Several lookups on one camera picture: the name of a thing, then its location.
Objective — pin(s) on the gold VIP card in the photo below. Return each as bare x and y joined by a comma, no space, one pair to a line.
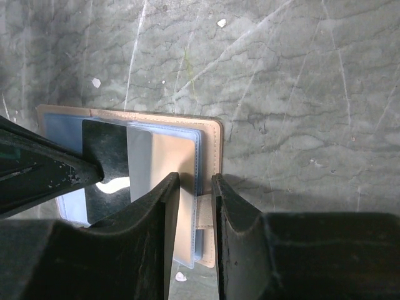
168,187

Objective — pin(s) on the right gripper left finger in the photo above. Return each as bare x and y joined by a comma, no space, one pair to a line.
119,257

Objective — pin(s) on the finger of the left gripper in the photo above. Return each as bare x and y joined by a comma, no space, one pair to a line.
35,170

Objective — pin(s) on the black VIP card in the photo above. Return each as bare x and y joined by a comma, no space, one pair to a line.
105,145

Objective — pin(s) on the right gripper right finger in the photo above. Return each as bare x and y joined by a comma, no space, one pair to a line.
310,255

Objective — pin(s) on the beige card holder wallet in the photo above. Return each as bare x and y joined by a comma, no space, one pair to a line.
63,125

